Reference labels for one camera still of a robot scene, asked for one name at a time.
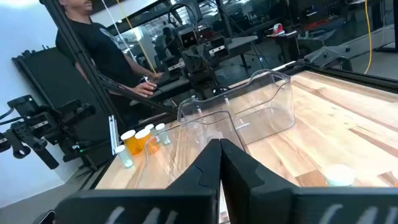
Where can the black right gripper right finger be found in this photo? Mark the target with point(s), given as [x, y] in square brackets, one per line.
[280, 205]

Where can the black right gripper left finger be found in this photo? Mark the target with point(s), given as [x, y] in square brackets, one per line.
[186, 202]

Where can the small teal pill bottle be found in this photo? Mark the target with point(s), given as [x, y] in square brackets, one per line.
[340, 175]
[125, 158]
[150, 127]
[163, 137]

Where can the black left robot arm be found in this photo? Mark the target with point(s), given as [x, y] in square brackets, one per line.
[217, 43]

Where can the clear plastic bin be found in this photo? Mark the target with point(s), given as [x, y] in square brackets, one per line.
[280, 102]
[174, 155]

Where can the red tape dispenser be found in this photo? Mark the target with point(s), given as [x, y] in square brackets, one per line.
[278, 28]

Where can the person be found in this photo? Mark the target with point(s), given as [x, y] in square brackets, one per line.
[102, 49]

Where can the silver aluminium bar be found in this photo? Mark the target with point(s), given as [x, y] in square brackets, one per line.
[113, 137]

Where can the black panel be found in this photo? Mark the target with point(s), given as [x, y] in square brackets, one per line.
[56, 81]

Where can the black frame bracket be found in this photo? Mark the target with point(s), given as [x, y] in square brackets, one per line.
[337, 62]

